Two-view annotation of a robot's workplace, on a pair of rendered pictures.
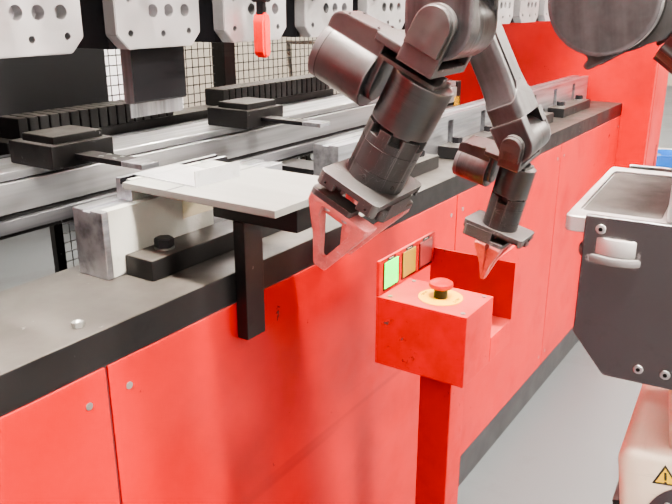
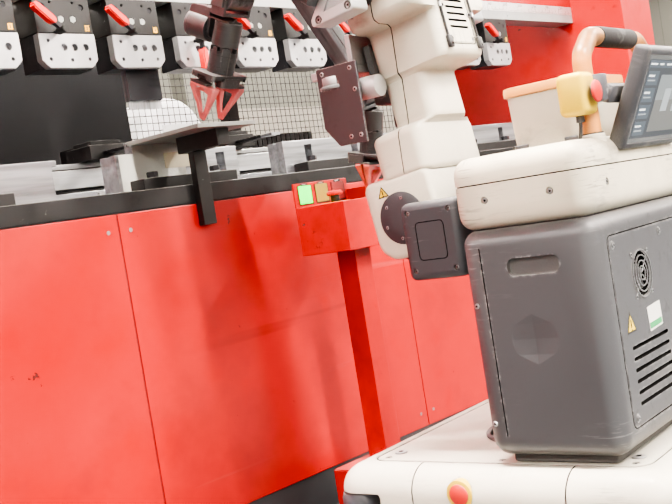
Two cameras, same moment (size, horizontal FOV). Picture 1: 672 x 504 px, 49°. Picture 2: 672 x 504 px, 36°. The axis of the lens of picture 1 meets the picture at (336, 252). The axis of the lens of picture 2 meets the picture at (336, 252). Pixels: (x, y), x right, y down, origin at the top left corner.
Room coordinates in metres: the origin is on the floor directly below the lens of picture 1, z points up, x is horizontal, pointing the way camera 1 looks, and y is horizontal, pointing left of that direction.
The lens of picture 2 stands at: (-1.43, -0.54, 0.76)
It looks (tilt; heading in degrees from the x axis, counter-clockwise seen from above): 2 degrees down; 9
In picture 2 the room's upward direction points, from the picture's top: 9 degrees counter-clockwise
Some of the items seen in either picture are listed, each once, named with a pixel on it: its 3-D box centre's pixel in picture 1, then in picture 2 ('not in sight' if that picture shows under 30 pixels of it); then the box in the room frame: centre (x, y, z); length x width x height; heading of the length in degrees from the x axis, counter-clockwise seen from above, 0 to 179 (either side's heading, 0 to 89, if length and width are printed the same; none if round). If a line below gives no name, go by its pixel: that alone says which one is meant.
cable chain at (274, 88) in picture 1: (272, 88); (260, 141); (1.94, 0.16, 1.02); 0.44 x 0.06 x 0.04; 146
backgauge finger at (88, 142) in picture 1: (92, 150); (114, 147); (1.17, 0.39, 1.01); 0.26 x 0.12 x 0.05; 56
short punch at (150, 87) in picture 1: (155, 80); (142, 90); (1.07, 0.26, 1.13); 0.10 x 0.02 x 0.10; 146
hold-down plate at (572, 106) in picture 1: (569, 107); not in sight; (2.55, -0.79, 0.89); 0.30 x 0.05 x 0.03; 146
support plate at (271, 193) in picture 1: (239, 185); (190, 133); (0.99, 0.13, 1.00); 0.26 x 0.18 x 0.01; 56
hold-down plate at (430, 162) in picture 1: (396, 172); (337, 164); (1.55, -0.13, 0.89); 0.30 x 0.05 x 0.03; 146
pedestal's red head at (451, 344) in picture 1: (446, 303); (347, 212); (1.16, -0.19, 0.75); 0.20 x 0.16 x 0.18; 146
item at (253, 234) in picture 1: (264, 268); (208, 178); (0.97, 0.10, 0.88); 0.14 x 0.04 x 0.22; 56
